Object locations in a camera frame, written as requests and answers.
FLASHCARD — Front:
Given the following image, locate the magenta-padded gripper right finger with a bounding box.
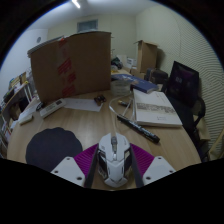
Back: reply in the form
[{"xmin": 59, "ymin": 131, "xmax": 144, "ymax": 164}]
[{"xmin": 129, "ymin": 143, "xmax": 177, "ymax": 189}]

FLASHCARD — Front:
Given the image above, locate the small wall window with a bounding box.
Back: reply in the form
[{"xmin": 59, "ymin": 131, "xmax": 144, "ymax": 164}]
[{"xmin": 77, "ymin": 19, "xmax": 99, "ymax": 33}]

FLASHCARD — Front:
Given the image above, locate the white paper sheet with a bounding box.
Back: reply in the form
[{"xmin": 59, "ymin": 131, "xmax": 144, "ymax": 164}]
[{"xmin": 63, "ymin": 97, "xmax": 104, "ymax": 113}]

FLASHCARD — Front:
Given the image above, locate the black marker pen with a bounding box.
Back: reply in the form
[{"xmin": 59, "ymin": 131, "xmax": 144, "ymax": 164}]
[{"xmin": 116, "ymin": 114, "xmax": 161, "ymax": 144}]

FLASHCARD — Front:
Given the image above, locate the small brown and black object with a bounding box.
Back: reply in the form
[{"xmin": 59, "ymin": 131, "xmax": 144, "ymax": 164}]
[{"xmin": 93, "ymin": 94, "xmax": 108, "ymax": 106}]

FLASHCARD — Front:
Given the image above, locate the blue book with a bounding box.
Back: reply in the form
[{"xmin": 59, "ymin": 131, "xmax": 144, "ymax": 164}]
[{"xmin": 111, "ymin": 73, "xmax": 159, "ymax": 94}]

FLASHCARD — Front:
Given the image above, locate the large brown cardboard box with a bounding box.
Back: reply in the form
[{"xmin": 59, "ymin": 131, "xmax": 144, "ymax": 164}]
[{"xmin": 27, "ymin": 30, "xmax": 113, "ymax": 104}]

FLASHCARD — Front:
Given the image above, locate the small white flat case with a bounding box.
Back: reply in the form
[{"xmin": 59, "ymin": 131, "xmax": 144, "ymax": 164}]
[{"xmin": 18, "ymin": 114, "xmax": 34, "ymax": 126}]

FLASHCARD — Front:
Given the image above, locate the white cable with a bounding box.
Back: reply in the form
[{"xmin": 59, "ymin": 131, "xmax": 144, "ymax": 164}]
[{"xmin": 108, "ymin": 94, "xmax": 136, "ymax": 138}]

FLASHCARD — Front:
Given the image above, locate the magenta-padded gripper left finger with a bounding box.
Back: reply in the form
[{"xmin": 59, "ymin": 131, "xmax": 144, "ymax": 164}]
[{"xmin": 50, "ymin": 144, "xmax": 100, "ymax": 189}]

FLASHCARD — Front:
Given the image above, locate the dark scalloped round mouse pad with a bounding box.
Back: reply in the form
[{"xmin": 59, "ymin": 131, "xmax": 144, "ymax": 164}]
[{"xmin": 25, "ymin": 126, "xmax": 84, "ymax": 173}]

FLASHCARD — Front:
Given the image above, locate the ceiling light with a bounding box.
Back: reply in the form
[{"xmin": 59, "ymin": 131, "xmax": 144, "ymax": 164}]
[{"xmin": 70, "ymin": 0, "xmax": 82, "ymax": 10}]

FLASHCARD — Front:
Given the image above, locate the white thick book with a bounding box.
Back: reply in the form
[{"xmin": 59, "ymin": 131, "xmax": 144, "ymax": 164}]
[{"xmin": 132, "ymin": 88, "xmax": 184, "ymax": 128}]

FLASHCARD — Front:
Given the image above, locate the shelf unit with books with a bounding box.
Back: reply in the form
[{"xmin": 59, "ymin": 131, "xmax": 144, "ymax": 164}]
[{"xmin": 0, "ymin": 68, "xmax": 38, "ymax": 158}]

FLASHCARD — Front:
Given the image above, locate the small brown cardboard box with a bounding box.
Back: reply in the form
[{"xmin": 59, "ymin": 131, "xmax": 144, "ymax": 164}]
[{"xmin": 134, "ymin": 39, "xmax": 159, "ymax": 74}]

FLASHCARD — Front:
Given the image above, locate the black monitor screen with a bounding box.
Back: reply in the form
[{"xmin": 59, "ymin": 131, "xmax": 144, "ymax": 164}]
[{"xmin": 165, "ymin": 60, "xmax": 200, "ymax": 101}]

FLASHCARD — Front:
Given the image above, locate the clear round container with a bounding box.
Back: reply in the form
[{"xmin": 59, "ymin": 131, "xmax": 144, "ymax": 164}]
[{"xmin": 110, "ymin": 79, "xmax": 132, "ymax": 98}]

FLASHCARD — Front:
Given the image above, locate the black office chair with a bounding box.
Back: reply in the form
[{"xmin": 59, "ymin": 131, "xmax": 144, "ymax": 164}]
[{"xmin": 166, "ymin": 94, "xmax": 208, "ymax": 162}]

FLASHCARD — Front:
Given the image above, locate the white and grey computer mouse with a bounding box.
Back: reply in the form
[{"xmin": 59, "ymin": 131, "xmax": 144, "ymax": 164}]
[{"xmin": 97, "ymin": 132, "xmax": 133, "ymax": 188}]

